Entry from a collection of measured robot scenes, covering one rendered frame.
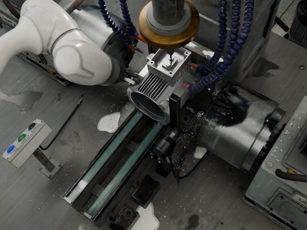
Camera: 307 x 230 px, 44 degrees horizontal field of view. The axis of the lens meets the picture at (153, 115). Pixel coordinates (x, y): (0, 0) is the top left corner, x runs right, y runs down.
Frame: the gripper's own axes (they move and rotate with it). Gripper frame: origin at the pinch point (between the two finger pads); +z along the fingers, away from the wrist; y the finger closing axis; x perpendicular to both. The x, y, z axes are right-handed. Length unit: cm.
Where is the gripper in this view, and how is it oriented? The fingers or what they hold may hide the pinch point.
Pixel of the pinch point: (134, 78)
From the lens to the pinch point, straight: 128.8
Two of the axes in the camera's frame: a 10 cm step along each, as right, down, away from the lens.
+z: 3.5, 0.2, 9.4
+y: -8.1, -5.0, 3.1
